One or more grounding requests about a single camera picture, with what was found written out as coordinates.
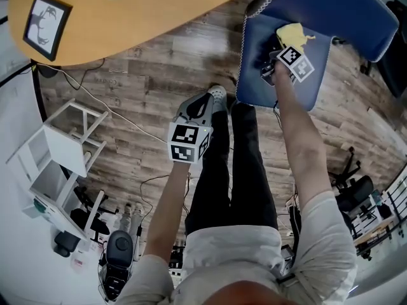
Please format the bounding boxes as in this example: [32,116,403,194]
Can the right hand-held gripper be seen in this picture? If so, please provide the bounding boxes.
[260,45,316,86]

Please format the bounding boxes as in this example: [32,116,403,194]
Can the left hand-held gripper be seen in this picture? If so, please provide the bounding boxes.
[167,93,214,165]

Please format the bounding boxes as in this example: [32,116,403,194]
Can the yellow cloth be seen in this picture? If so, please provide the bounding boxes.
[275,23,317,51]

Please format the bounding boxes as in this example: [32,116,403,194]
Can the blue upholstered chair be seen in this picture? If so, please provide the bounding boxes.
[235,0,400,112]

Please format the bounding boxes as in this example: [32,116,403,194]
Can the person's right forearm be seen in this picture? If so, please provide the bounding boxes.
[272,64,331,211]

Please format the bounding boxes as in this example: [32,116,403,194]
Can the person's left forearm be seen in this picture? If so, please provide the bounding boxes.
[143,161,192,260]

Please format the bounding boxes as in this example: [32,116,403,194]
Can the black office chair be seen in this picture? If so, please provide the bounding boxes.
[328,147,375,213]

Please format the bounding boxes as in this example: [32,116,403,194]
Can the white perforated shoe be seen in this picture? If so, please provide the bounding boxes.
[207,85,228,114]

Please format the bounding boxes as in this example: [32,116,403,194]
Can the person's left leg black trousers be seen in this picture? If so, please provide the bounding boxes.
[185,106,232,236]

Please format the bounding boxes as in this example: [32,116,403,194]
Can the person's leg black trousers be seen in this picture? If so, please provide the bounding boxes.
[228,102,281,232]
[185,106,232,236]

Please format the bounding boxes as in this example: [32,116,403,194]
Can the person's right leg black trousers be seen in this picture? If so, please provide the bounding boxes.
[228,102,281,232]

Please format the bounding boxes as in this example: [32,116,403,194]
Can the pair of grey shoes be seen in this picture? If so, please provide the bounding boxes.
[118,201,144,232]

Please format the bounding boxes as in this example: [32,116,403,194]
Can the black armchair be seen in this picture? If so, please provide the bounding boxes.
[377,0,407,98]

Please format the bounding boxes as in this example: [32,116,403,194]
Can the round wooden table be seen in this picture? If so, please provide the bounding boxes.
[6,0,265,67]

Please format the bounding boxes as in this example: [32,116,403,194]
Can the person's white shirt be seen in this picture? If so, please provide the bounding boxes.
[113,190,359,305]

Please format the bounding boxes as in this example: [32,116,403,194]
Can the white wooden shelf unit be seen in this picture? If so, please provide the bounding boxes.
[5,98,109,241]

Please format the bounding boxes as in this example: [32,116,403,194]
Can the black wheeled device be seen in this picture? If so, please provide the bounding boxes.
[97,229,135,302]

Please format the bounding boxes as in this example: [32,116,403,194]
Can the black-framed deer silhouette picture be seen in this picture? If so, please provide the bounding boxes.
[22,0,74,62]

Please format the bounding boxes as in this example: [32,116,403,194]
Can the thin black looped cable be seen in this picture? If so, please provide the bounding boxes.
[139,173,191,217]

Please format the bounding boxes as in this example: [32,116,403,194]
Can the white floor cable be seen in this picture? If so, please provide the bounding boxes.
[31,60,169,145]

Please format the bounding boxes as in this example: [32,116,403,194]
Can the black floor cable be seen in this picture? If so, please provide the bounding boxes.
[56,58,106,91]

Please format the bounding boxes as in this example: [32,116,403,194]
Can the wooden desk with black frame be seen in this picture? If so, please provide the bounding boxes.
[348,166,407,262]

